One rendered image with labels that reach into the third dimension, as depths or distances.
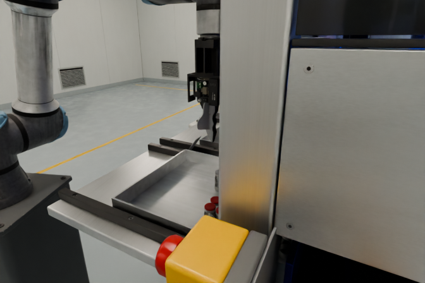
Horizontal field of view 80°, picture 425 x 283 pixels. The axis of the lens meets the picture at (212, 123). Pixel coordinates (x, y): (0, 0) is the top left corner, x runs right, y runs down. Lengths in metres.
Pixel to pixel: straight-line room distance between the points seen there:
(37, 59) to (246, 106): 0.66
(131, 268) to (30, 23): 1.31
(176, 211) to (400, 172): 0.40
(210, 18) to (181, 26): 6.53
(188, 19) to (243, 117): 6.65
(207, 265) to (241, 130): 0.12
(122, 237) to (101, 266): 1.23
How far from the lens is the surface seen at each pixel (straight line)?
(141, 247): 0.49
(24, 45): 0.82
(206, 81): 0.46
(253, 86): 0.24
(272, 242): 0.28
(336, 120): 0.23
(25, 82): 0.85
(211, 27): 0.45
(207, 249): 0.25
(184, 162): 0.72
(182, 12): 6.97
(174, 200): 0.57
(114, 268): 1.71
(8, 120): 0.87
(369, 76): 0.22
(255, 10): 0.23
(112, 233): 0.53
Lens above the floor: 1.21
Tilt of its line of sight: 19 degrees down
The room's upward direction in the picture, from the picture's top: straight up
